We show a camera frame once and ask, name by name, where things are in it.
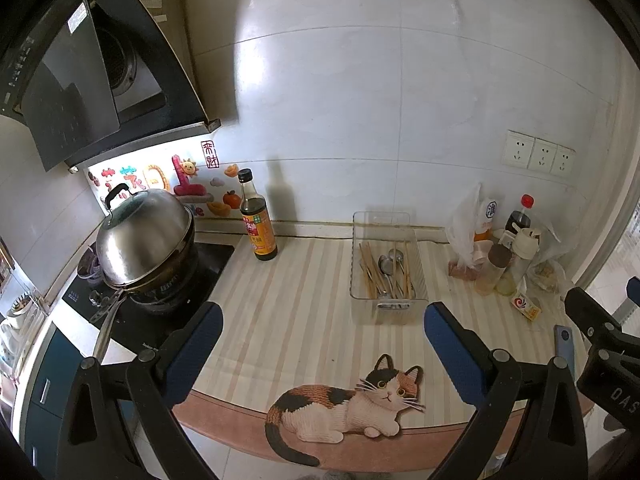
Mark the black stove top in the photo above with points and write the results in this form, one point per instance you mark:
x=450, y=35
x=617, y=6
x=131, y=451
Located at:
x=210, y=265

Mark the black range hood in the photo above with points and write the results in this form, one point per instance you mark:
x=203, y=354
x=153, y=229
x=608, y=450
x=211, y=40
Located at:
x=75, y=70

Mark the dark bottle red cap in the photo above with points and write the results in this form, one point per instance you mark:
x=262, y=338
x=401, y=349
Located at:
x=519, y=217

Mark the white wall outlet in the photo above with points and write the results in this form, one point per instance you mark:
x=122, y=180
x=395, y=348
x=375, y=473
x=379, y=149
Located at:
x=519, y=150
x=563, y=161
x=543, y=156

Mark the clear plastic tray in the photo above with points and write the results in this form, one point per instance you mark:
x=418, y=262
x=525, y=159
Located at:
x=385, y=225

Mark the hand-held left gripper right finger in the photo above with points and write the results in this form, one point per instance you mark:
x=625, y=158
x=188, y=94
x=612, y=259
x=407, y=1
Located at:
x=447, y=350

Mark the colourful wall stickers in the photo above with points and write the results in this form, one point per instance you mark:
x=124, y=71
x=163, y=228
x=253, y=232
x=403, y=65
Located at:
x=185, y=180

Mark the glass bottle dark cap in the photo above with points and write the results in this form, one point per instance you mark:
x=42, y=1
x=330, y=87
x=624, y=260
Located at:
x=492, y=272

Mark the dark soy sauce bottle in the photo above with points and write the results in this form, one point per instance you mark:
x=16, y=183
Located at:
x=257, y=225

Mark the crumpled clear plastic bag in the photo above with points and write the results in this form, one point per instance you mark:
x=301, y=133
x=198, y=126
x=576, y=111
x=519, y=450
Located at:
x=550, y=265

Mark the clear bottle white cap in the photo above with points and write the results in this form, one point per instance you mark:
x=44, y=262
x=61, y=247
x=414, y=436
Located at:
x=522, y=260

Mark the plastic bag with meat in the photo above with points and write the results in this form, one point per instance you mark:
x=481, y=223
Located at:
x=462, y=230

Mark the orange bottle white cap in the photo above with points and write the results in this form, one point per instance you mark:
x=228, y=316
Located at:
x=487, y=217

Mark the metal spoon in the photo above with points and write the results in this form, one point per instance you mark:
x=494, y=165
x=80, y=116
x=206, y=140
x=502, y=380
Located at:
x=384, y=264
x=397, y=259

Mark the blue kitchen cabinet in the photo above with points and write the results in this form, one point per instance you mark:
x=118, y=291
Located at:
x=50, y=375

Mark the chopsticks and spoons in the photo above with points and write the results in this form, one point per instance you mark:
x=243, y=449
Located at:
x=369, y=270

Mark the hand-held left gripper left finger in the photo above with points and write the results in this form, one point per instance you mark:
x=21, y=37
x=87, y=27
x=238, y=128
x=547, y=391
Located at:
x=200, y=345

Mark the steel wok lid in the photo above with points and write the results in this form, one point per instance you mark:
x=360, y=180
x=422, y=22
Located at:
x=145, y=235

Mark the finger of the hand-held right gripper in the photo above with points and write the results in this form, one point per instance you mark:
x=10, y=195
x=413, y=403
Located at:
x=587, y=310

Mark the striped mat with cat print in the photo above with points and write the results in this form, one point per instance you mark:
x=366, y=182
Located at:
x=300, y=310

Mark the small box red swirl label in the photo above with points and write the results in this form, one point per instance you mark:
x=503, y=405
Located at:
x=525, y=306

